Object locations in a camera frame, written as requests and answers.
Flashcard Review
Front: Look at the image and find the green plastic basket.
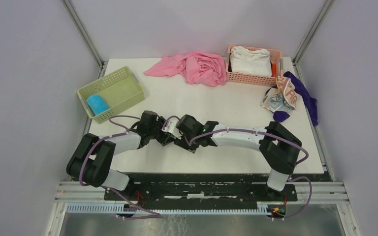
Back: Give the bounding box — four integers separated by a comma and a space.
77, 66, 145, 124

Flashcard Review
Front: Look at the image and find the blue towel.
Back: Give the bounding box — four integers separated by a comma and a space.
86, 94, 109, 116

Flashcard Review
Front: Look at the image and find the beige rabbit print towel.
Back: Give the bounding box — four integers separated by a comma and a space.
260, 76, 298, 113

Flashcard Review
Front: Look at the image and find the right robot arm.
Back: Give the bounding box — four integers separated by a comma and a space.
162, 115, 303, 201

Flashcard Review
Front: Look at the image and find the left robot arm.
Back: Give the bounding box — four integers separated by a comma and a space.
66, 111, 174, 200

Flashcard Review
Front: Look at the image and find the pink towel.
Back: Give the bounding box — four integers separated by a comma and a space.
144, 51, 227, 87

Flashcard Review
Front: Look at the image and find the white folded towel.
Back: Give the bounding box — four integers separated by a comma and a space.
230, 46, 272, 77

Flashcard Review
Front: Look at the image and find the orange item in basket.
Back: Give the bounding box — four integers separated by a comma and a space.
271, 63, 277, 77

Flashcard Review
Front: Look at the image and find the pink plastic basket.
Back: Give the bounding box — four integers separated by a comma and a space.
226, 45, 283, 87

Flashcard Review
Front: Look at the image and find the purple cloth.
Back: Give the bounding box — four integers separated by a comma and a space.
265, 71, 318, 126

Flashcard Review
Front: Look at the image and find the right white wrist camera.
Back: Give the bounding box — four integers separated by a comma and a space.
162, 119, 182, 140

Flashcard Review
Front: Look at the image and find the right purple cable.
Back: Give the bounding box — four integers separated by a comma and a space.
162, 115, 313, 222

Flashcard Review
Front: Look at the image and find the purple cable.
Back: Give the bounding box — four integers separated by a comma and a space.
78, 115, 161, 220
162, 115, 313, 222

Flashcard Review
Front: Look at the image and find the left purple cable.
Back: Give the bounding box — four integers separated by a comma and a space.
78, 115, 161, 220

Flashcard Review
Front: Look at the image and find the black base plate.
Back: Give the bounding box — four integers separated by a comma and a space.
104, 174, 299, 210

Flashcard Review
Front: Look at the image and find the white cable duct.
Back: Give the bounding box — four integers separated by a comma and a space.
66, 203, 271, 216

